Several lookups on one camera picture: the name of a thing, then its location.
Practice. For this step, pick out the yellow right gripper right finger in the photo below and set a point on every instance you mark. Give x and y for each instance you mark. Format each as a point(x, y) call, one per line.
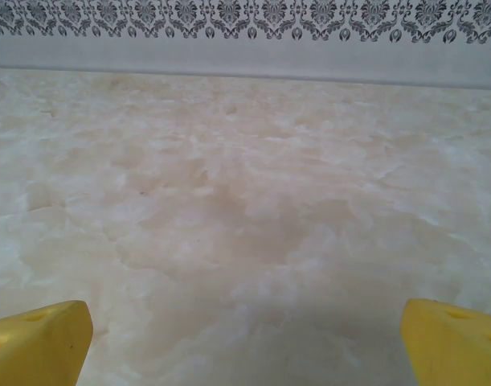
point(450, 350)

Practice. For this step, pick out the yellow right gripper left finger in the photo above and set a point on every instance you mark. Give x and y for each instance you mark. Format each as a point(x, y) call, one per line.
point(40, 346)

